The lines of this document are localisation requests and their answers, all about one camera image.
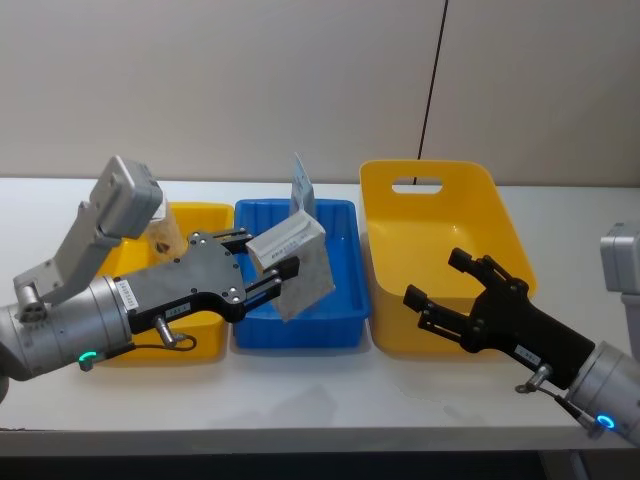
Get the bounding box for silver pouch with label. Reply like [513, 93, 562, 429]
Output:
[289, 151, 317, 216]

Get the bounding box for gripper cable with plug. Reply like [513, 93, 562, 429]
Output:
[99, 314, 199, 359]
[516, 363, 604, 439]

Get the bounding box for small yellow plastic tray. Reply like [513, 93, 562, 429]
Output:
[94, 201, 236, 362]

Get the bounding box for left gripper cable with plug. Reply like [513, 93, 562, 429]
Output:
[99, 314, 199, 359]

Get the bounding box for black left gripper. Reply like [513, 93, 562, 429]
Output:
[113, 227, 302, 336]

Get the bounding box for clear bag of brown snacks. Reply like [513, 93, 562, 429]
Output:
[144, 197, 190, 266]

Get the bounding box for large yellow bin with handle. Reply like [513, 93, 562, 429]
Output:
[358, 158, 539, 357]

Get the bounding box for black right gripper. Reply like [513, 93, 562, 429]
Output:
[402, 247, 597, 392]

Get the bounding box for grey white paper carton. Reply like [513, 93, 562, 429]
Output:
[244, 208, 337, 324]

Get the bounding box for blue plastic tray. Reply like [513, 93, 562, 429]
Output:
[228, 197, 372, 350]

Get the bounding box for right gripper cable with plug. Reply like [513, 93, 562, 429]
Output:
[516, 363, 604, 439]

